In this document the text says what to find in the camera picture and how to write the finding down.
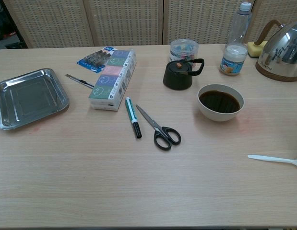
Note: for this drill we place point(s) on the white plastic spoon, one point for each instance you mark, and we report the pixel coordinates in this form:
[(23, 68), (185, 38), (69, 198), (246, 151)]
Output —
[(270, 158)]

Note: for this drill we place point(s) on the small black teapot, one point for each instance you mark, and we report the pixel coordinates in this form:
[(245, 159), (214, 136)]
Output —
[(177, 80)]

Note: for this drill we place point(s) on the white bowl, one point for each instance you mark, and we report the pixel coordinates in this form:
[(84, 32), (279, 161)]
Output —
[(220, 116)]

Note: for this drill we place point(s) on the green white marker pen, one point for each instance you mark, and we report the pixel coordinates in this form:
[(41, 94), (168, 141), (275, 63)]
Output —
[(131, 112)]

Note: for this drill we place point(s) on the colourful tissue pack bundle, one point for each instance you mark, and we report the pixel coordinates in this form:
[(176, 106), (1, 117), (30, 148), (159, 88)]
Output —
[(110, 81)]

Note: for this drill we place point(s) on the dark brown liquid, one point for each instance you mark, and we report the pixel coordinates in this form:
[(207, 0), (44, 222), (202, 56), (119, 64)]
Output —
[(219, 101)]

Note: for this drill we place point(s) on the clear jar of colourful clips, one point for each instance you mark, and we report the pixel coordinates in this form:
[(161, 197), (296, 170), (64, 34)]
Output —
[(183, 49)]

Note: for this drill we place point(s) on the blue blister pack of clips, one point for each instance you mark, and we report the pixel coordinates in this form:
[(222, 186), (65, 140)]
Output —
[(91, 61)]

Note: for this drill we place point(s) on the silver utility knife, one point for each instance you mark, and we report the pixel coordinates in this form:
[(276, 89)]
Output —
[(77, 80)]

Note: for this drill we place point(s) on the woven rattan folding screen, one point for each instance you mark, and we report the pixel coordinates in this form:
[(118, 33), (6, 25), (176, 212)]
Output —
[(126, 21)]

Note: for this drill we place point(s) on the stainless steel tray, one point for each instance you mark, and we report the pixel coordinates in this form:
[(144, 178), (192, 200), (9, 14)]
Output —
[(30, 98)]

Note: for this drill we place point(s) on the yellow sponge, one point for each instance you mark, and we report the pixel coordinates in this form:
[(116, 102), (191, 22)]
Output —
[(252, 49)]

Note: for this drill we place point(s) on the clear plastic water bottle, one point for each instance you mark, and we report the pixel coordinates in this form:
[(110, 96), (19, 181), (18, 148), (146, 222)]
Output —
[(240, 28)]

